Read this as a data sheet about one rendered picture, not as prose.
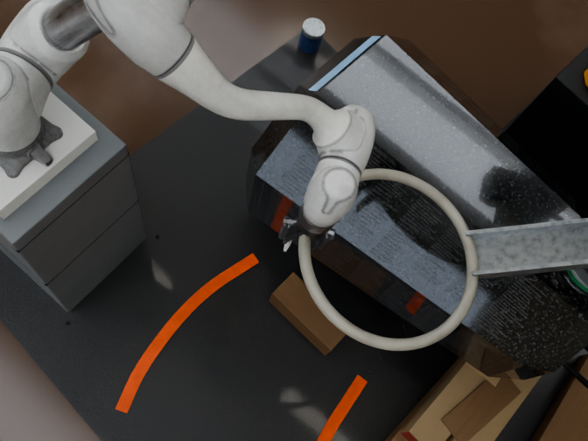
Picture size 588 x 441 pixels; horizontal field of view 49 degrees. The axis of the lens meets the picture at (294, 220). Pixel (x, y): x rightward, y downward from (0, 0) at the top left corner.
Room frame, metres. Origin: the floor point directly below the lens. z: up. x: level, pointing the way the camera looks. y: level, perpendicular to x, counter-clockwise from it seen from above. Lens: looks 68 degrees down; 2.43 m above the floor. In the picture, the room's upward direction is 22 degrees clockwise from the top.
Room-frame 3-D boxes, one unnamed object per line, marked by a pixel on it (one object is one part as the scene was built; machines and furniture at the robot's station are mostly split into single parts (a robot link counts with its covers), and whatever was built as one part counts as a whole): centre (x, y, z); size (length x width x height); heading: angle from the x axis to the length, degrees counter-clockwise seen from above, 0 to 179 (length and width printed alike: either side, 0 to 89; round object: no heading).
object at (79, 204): (0.57, 0.76, 0.40); 0.50 x 0.50 x 0.80; 70
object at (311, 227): (0.60, -0.05, 1.05); 0.09 x 0.09 x 0.06
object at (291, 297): (0.63, -0.19, 0.07); 0.30 x 0.12 x 0.12; 67
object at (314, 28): (1.82, 0.24, 0.08); 0.10 x 0.10 x 0.13
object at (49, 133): (0.56, 0.74, 0.88); 0.22 x 0.18 x 0.06; 73
